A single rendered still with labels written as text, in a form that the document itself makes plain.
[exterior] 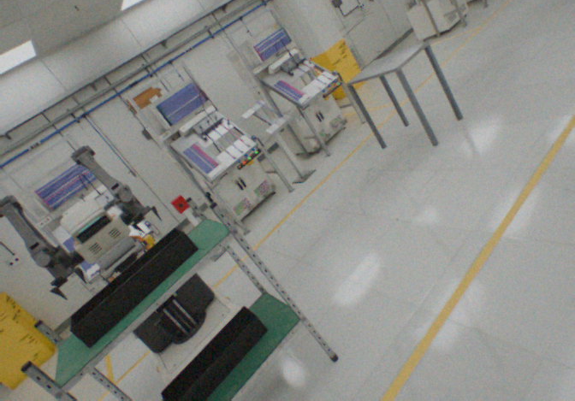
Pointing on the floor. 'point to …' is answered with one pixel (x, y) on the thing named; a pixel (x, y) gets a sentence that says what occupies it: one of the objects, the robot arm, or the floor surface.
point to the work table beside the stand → (391, 63)
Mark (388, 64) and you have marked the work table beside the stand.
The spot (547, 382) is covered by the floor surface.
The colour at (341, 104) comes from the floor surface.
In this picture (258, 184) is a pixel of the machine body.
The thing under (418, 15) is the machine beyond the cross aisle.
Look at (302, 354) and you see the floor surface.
